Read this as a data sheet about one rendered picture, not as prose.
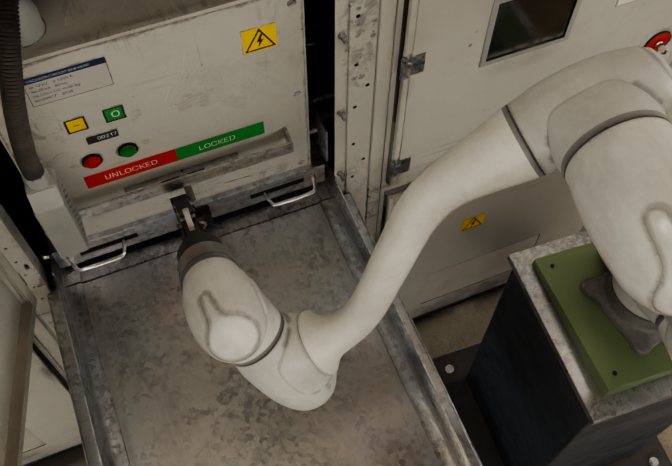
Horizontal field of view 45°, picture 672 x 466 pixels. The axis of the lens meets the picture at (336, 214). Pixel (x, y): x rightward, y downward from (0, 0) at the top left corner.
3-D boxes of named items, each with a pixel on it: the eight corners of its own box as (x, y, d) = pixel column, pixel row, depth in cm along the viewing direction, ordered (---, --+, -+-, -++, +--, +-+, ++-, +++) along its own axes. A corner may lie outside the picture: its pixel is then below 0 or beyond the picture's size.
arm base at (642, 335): (632, 235, 168) (640, 219, 164) (709, 316, 157) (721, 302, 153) (564, 271, 163) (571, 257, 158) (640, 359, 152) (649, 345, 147)
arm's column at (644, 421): (574, 341, 237) (660, 215, 175) (633, 455, 220) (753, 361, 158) (464, 378, 231) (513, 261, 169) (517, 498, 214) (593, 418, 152)
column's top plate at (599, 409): (662, 209, 175) (665, 205, 174) (761, 364, 157) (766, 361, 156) (506, 258, 169) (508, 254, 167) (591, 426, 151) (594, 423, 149)
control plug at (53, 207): (90, 250, 133) (59, 194, 118) (61, 260, 132) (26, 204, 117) (80, 213, 137) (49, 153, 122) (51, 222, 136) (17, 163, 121)
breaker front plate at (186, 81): (311, 172, 159) (303, -10, 118) (68, 252, 149) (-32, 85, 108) (309, 166, 159) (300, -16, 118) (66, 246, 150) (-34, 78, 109)
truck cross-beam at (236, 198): (325, 180, 163) (324, 164, 158) (60, 269, 152) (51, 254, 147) (316, 162, 165) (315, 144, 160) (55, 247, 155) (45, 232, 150)
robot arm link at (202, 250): (191, 317, 120) (184, 297, 125) (249, 296, 122) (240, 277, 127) (174, 268, 115) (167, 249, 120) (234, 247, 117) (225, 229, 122)
